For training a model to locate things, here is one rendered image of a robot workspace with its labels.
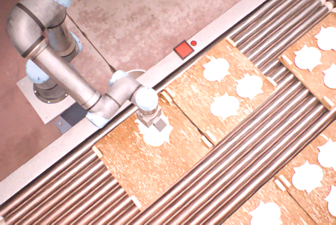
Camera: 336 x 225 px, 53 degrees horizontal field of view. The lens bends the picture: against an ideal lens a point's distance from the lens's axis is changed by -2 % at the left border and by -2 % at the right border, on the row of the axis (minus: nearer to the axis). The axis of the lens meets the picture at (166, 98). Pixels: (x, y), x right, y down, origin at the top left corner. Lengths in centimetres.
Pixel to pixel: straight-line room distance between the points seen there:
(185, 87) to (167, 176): 41
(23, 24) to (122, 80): 38
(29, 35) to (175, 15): 186
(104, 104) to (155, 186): 47
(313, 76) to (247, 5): 49
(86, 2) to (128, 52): 59
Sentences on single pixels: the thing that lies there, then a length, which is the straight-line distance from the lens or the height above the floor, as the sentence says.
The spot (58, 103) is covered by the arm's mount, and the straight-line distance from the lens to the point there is 168.
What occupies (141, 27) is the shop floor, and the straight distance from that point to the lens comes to 279.
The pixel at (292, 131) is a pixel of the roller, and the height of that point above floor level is 92.
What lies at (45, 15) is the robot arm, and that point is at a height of 149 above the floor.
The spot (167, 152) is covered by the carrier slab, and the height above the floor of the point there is 94.
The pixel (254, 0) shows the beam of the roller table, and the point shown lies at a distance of 188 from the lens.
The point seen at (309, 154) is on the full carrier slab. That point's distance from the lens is 163.
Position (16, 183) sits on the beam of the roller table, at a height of 92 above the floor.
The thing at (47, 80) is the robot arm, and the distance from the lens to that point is 153.
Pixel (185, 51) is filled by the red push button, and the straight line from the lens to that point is 166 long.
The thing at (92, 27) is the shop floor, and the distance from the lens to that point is 284.
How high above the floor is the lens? 242
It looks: 72 degrees down
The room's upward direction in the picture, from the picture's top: 2 degrees clockwise
